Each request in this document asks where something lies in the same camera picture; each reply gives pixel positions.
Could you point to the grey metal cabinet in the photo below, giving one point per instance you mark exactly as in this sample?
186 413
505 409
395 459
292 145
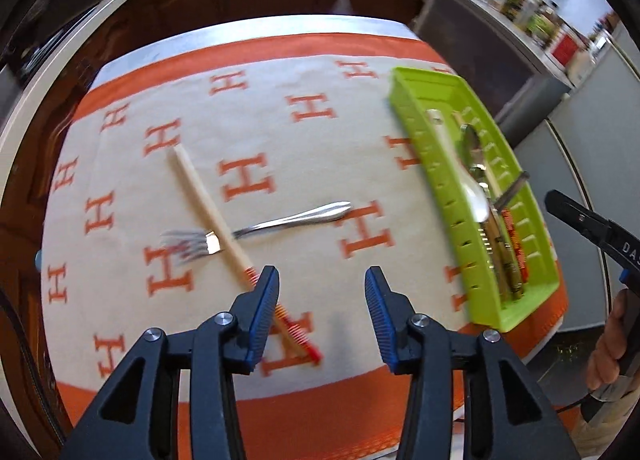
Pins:
475 50

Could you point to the black-banded wooden chopstick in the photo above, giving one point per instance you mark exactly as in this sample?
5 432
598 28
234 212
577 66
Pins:
515 282

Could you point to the steel fork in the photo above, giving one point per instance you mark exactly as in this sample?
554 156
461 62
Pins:
290 221

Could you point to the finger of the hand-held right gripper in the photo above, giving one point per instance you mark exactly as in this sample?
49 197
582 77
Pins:
575 217

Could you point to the green-label clear bottle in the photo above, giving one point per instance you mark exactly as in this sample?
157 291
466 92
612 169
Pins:
537 20

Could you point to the white ceramic spoon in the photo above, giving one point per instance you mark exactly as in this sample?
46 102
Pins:
467 180

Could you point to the steel spoon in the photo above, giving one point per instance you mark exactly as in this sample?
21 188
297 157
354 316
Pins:
512 187
470 138

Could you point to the white kitchen countertop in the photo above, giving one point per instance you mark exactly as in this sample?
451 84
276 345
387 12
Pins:
55 56

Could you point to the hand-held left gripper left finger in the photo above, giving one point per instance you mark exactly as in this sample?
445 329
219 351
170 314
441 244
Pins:
260 315

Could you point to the red-label white container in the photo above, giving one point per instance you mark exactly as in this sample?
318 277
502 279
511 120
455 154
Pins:
565 48

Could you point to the brown wooden chopstick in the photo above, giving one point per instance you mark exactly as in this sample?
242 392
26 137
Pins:
495 247

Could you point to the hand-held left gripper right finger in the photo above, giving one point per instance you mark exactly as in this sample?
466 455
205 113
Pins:
382 325

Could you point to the orange grey printed blanket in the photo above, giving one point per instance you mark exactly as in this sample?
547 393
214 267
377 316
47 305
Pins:
300 155

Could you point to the green plastic tray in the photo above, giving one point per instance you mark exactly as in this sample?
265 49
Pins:
425 140

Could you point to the person's right hand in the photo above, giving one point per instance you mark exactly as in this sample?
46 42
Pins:
607 350

